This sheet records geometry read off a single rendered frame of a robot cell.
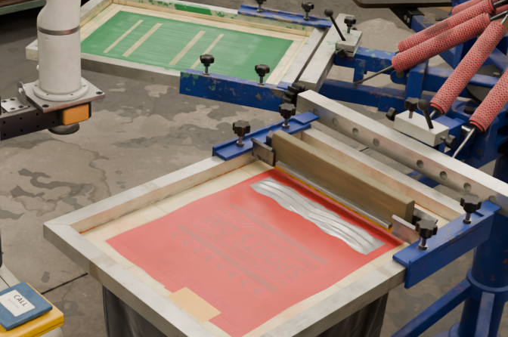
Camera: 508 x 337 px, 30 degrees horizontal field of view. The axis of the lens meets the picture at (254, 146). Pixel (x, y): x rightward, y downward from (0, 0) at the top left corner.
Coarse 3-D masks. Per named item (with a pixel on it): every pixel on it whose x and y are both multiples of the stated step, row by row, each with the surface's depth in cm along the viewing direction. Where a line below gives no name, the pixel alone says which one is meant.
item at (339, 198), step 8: (280, 168) 226; (288, 168) 224; (296, 176) 222; (304, 176) 222; (312, 184) 219; (320, 184) 219; (328, 192) 216; (344, 200) 213; (352, 208) 212; (360, 208) 211; (368, 216) 209; (376, 216) 208; (384, 224) 206
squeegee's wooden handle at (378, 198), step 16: (272, 144) 227; (288, 144) 223; (304, 144) 222; (288, 160) 225; (304, 160) 221; (320, 160) 217; (336, 160) 216; (320, 176) 218; (336, 176) 215; (352, 176) 211; (368, 176) 211; (336, 192) 216; (352, 192) 212; (368, 192) 209; (384, 192) 205; (368, 208) 210; (384, 208) 207; (400, 208) 203
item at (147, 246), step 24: (216, 192) 220; (240, 192) 221; (312, 192) 223; (168, 216) 210; (192, 216) 210; (264, 216) 212; (288, 216) 213; (120, 240) 200; (144, 240) 201; (168, 240) 201; (144, 264) 193; (168, 264) 194; (192, 264) 194
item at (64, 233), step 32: (224, 160) 226; (256, 160) 235; (352, 160) 233; (128, 192) 211; (160, 192) 214; (416, 192) 221; (64, 224) 198; (96, 224) 204; (96, 256) 189; (128, 288) 180; (352, 288) 185; (384, 288) 190; (160, 320) 175; (192, 320) 173; (288, 320) 175; (320, 320) 176
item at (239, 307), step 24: (360, 216) 215; (312, 240) 205; (336, 240) 206; (384, 240) 207; (336, 264) 198; (360, 264) 199; (168, 288) 187; (192, 288) 188; (216, 288) 188; (240, 288) 189; (288, 288) 190; (312, 288) 190; (240, 312) 182; (264, 312) 182; (240, 336) 176
